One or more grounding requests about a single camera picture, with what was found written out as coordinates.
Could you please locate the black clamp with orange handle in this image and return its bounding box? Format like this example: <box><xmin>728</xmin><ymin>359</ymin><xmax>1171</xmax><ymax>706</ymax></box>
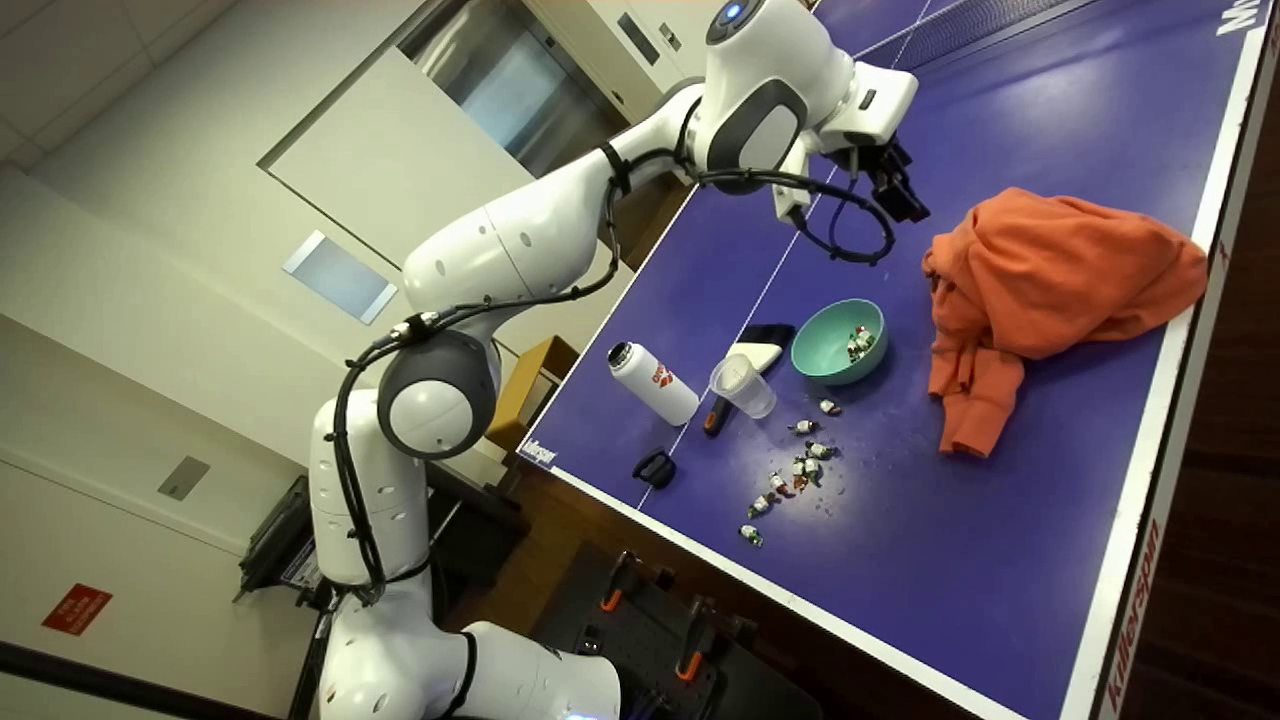
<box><xmin>668</xmin><ymin>597</ymin><xmax>728</xmax><ymax>689</ymax></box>
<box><xmin>591</xmin><ymin>548</ymin><xmax>640</xmax><ymax>619</ymax></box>

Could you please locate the green bowl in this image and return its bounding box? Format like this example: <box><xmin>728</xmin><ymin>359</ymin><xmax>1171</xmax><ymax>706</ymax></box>
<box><xmin>787</xmin><ymin>294</ymin><xmax>897</xmax><ymax>392</ymax></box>

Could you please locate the grey wall vent plate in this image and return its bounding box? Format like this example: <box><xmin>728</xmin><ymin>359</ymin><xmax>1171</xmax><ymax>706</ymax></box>
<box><xmin>154</xmin><ymin>453</ymin><xmax>215</xmax><ymax>503</ymax></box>

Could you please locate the red wall sign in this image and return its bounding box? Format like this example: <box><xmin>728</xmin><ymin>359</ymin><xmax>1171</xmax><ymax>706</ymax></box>
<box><xmin>42</xmin><ymin>581</ymin><xmax>122</xmax><ymax>640</ymax></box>

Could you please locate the wooden stool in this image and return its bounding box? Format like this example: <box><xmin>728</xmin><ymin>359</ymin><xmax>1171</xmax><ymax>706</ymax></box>
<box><xmin>483</xmin><ymin>333</ymin><xmax>584</xmax><ymax>457</ymax></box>

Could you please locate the small wall window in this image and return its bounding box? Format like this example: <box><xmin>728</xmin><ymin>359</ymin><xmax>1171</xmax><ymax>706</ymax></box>
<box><xmin>280</xmin><ymin>227</ymin><xmax>406</xmax><ymax>327</ymax></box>

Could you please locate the orange sweater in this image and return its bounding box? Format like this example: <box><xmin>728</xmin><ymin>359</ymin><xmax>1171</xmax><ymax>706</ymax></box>
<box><xmin>922</xmin><ymin>184</ymin><xmax>1213</xmax><ymax>466</ymax></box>

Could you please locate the black robot cart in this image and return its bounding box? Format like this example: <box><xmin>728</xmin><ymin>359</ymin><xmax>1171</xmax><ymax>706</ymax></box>
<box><xmin>530</xmin><ymin>537</ymin><xmax>832</xmax><ymax>720</ymax></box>

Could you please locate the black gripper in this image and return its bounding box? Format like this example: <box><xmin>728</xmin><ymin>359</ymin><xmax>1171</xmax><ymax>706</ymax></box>
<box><xmin>847</xmin><ymin>133</ymin><xmax>936</xmax><ymax>227</ymax></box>

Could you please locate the clear plastic cup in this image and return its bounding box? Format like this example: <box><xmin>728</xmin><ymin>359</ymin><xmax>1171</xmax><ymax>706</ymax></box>
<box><xmin>710</xmin><ymin>354</ymin><xmax>781</xmax><ymax>429</ymax></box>

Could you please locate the white flat piece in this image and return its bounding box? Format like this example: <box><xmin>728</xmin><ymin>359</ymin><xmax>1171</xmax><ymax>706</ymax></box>
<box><xmin>721</xmin><ymin>341</ymin><xmax>787</xmax><ymax>379</ymax></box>

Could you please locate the white bottle with red logo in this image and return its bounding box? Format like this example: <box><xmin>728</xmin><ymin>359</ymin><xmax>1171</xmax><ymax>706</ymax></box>
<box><xmin>603</xmin><ymin>336</ymin><xmax>704</xmax><ymax>433</ymax></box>

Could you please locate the black equipment box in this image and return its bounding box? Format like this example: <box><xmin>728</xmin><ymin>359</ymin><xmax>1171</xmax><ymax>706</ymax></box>
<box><xmin>238</xmin><ymin>467</ymin><xmax>328</xmax><ymax>607</ymax></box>

